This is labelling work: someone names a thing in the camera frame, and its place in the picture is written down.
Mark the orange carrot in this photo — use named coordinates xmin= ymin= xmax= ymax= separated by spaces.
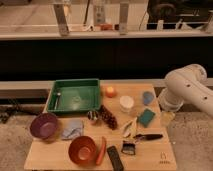
xmin=95 ymin=137 xmax=107 ymax=165

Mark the peeled yellow banana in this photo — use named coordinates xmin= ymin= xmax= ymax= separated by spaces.
xmin=123 ymin=118 xmax=137 ymax=138

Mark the white cup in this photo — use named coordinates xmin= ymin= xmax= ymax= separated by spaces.
xmin=119 ymin=96 xmax=134 ymax=113

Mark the black remote control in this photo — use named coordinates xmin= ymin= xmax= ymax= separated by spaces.
xmin=107 ymin=146 xmax=124 ymax=171

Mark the teal sponge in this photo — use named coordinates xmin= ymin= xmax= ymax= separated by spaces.
xmin=138 ymin=109 xmax=155 ymax=127

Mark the blue small cup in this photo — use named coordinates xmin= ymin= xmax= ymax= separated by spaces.
xmin=142 ymin=91 xmax=154 ymax=105

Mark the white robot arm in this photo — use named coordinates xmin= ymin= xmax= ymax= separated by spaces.
xmin=158 ymin=64 xmax=213 ymax=118

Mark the green plastic tray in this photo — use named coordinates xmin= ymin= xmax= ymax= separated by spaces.
xmin=46 ymin=78 xmax=101 ymax=114

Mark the silver spoon in tray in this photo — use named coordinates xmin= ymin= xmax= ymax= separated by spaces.
xmin=54 ymin=92 xmax=61 ymax=110

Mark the orange fruit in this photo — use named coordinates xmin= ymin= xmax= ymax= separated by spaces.
xmin=105 ymin=86 xmax=117 ymax=98

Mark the purple bowl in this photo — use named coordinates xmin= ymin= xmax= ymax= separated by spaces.
xmin=30 ymin=113 xmax=59 ymax=139

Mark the orange bowl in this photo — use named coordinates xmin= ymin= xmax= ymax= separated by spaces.
xmin=68 ymin=136 xmax=97 ymax=166

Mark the blue folded cloth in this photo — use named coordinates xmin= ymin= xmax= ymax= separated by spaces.
xmin=61 ymin=119 xmax=84 ymax=140

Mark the dark grape bunch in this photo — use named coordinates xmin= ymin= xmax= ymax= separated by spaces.
xmin=100 ymin=105 xmax=118 ymax=130

